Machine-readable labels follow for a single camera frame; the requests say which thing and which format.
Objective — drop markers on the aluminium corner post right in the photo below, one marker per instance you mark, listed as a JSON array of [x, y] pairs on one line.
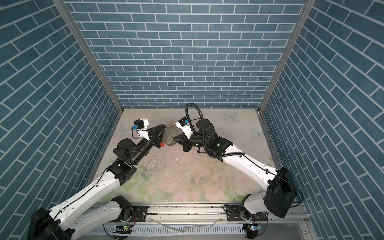
[[304, 14]]

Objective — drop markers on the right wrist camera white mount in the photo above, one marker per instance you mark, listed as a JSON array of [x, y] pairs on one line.
[[185, 126]]

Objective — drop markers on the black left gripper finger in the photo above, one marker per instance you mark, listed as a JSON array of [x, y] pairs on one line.
[[157, 129], [161, 135]]

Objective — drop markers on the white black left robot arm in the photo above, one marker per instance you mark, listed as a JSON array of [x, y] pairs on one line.
[[72, 219]]

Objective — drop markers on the aluminium corner post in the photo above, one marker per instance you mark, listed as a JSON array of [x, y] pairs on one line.
[[76, 32], [304, 14]]

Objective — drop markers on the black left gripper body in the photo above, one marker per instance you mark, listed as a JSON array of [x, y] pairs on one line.
[[152, 140]]

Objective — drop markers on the aluminium corner post left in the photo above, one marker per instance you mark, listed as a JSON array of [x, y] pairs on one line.
[[76, 32]]

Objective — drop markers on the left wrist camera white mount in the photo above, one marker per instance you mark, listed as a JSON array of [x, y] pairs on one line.
[[141, 127]]

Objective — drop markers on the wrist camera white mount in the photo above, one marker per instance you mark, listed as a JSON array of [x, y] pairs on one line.
[[185, 126], [141, 127]]

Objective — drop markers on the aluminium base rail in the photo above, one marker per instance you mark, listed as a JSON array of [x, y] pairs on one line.
[[195, 213]]

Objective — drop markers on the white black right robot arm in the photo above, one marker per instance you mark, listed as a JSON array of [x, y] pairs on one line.
[[279, 191]]

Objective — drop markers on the white slotted cable duct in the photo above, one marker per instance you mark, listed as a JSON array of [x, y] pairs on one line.
[[157, 230]]

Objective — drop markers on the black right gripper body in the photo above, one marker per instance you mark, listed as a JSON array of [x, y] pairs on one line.
[[193, 142]]

